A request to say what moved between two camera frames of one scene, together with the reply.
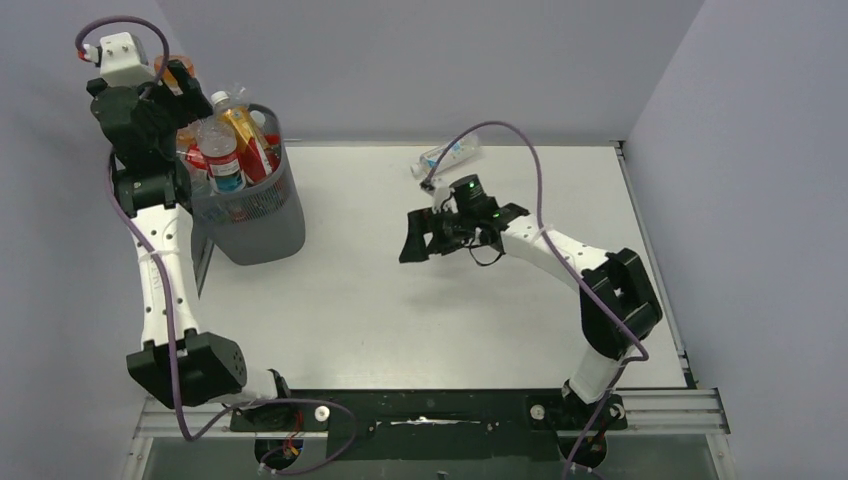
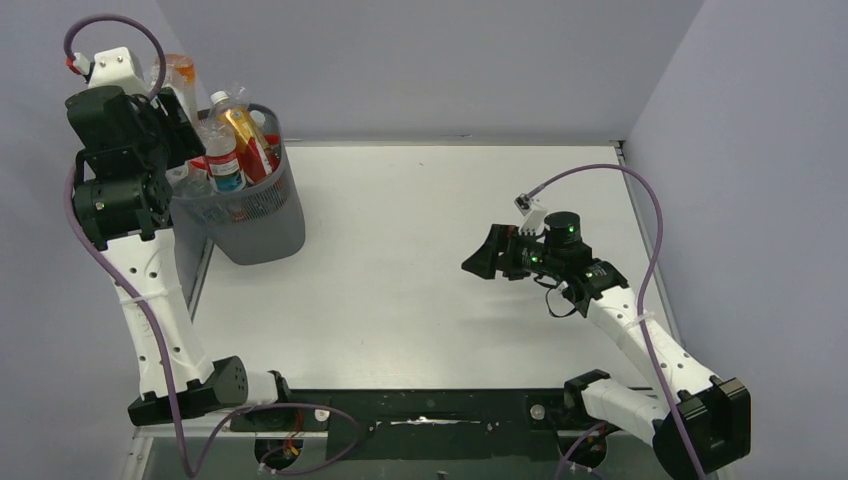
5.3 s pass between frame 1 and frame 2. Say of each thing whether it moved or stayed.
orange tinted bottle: stayed
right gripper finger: moved
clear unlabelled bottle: stayed
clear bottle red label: stayed
